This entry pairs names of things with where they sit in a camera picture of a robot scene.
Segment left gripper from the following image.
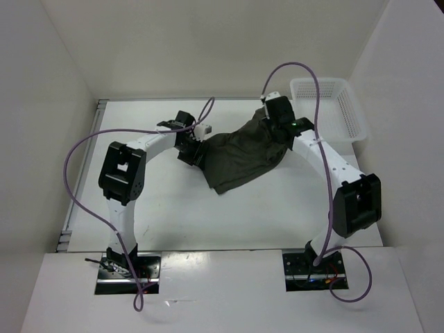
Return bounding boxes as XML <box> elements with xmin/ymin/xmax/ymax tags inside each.
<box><xmin>176</xmin><ymin>136</ymin><xmax>210</xmax><ymax>171</ymax></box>

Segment dark green shorts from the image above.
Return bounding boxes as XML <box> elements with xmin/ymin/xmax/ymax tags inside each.
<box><xmin>200</xmin><ymin>108</ymin><xmax>287</xmax><ymax>195</ymax></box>

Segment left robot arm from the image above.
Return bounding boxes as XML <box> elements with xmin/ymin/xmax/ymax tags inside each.
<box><xmin>99</xmin><ymin>111</ymin><xmax>212</xmax><ymax>278</ymax></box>

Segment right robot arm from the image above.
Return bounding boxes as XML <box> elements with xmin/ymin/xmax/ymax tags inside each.
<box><xmin>262</xmin><ymin>95</ymin><xmax>382</xmax><ymax>273</ymax></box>

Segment white plastic basket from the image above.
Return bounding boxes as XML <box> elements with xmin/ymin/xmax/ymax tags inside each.
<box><xmin>290</xmin><ymin>78</ymin><xmax>367</xmax><ymax>143</ymax></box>

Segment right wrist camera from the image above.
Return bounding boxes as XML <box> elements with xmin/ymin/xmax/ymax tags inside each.
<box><xmin>259</xmin><ymin>91</ymin><xmax>281</xmax><ymax>103</ymax></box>

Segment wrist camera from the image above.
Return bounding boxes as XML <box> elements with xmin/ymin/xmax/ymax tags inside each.
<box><xmin>259</xmin><ymin>91</ymin><xmax>281</xmax><ymax>103</ymax></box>
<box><xmin>193</xmin><ymin>123</ymin><xmax>212</xmax><ymax>142</ymax></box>

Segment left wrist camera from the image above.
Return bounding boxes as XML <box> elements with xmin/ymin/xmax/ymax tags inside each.
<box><xmin>193</xmin><ymin>123</ymin><xmax>212</xmax><ymax>142</ymax></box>

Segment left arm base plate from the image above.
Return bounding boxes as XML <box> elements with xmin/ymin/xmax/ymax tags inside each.
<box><xmin>96</xmin><ymin>253</ymin><xmax>161</xmax><ymax>284</ymax></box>

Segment aluminium table edge rail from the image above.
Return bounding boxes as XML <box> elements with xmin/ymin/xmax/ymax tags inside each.
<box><xmin>55</xmin><ymin>99</ymin><xmax>109</xmax><ymax>253</ymax></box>

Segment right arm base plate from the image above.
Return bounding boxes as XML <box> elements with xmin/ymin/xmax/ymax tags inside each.
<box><xmin>282</xmin><ymin>249</ymin><xmax>345</xmax><ymax>280</ymax></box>

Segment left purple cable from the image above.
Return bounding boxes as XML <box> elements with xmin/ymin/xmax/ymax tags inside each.
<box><xmin>65</xmin><ymin>96</ymin><xmax>216</xmax><ymax>312</ymax></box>

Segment purple cable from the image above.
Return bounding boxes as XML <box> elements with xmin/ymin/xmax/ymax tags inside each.
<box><xmin>260</xmin><ymin>61</ymin><xmax>374</xmax><ymax>305</ymax></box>
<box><xmin>65</xmin><ymin>96</ymin><xmax>216</xmax><ymax>312</ymax></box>

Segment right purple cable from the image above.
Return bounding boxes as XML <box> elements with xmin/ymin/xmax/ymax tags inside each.
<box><xmin>260</xmin><ymin>61</ymin><xmax>374</xmax><ymax>305</ymax></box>

